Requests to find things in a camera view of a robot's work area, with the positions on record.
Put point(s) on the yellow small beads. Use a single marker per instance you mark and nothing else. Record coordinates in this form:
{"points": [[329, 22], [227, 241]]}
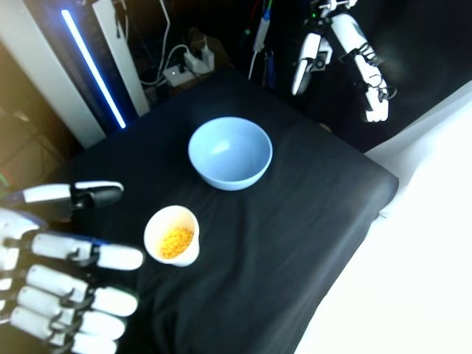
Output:
{"points": [[176, 242]]}

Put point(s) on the white paper cup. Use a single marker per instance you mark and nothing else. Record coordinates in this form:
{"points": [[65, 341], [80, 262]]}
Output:
{"points": [[155, 232]]}

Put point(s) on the light blue bowl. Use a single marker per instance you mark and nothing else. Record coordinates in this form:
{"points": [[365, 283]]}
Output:
{"points": [[228, 147]]}

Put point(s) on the black backdrop curtain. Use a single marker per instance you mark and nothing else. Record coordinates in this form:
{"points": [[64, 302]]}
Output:
{"points": [[416, 44]]}

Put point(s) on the hanging white connector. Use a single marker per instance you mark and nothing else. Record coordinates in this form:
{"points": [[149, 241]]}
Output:
{"points": [[262, 31]]}

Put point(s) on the white power strip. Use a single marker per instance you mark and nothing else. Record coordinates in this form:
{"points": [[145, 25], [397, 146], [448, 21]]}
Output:
{"points": [[177, 75]]}

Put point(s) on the black table cloth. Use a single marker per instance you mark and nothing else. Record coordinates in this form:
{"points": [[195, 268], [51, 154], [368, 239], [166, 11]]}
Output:
{"points": [[276, 239]]}

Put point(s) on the white sheet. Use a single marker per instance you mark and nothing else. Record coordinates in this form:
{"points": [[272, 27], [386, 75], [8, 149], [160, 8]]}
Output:
{"points": [[405, 258]]}

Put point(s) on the white column with blue light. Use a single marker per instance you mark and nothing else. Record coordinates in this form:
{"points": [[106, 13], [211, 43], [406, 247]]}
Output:
{"points": [[29, 48]]}

